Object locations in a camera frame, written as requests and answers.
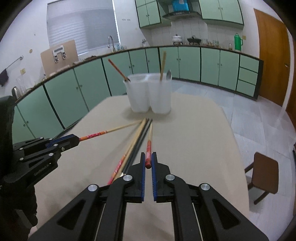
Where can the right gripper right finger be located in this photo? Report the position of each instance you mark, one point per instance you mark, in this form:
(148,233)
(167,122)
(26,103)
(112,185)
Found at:
(199,212)

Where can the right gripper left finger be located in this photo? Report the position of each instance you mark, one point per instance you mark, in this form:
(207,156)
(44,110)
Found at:
(97,213)

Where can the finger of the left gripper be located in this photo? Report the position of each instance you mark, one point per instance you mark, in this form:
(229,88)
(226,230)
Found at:
(62,143)

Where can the red handled chopstick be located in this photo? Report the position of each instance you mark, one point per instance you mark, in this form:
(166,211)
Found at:
(149,149)

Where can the plain bamboo chopstick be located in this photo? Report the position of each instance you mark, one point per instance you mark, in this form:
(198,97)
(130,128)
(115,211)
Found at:
(163,65)

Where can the green lower kitchen cabinets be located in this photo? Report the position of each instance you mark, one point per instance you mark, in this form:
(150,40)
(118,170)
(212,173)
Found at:
(62,100)

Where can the green kitchen cabinets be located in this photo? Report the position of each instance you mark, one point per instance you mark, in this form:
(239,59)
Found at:
(153,14)
(62,100)

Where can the chrome kitchen faucet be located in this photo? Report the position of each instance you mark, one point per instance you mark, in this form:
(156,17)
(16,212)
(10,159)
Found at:
(111,44)

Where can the green upper kitchen cabinets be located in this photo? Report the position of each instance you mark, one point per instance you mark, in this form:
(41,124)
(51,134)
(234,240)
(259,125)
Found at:
(153,14)

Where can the light bamboo chopstick on table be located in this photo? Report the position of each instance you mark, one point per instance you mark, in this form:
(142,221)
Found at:
(132,144)

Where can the electric kettle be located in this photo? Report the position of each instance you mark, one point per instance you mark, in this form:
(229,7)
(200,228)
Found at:
(16,92)

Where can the brown wooden stool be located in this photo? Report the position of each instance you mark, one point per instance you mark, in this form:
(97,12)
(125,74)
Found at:
(265,175)

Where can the cardboard box with print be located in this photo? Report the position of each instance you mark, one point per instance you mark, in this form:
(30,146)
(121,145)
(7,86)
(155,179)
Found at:
(59,57)

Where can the black chopstick on table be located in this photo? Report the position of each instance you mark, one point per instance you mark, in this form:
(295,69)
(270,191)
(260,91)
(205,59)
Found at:
(138,143)

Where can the white double utensil holder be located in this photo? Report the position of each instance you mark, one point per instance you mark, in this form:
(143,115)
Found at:
(147,91)

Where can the window with white blinds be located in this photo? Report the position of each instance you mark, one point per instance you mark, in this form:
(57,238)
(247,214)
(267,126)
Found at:
(88,23)

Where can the black wok on stove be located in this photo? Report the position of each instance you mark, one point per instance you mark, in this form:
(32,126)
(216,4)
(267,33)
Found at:
(194,41)

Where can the green thermos flask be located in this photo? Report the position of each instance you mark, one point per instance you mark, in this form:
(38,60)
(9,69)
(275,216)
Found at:
(238,42)

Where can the white cooking pot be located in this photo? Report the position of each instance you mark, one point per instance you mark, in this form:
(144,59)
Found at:
(177,40)

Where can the brown wooden door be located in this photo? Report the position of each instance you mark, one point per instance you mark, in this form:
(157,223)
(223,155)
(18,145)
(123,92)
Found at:
(274,50)

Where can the black range hood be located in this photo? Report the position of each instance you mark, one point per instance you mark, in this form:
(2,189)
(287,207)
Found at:
(173,16)

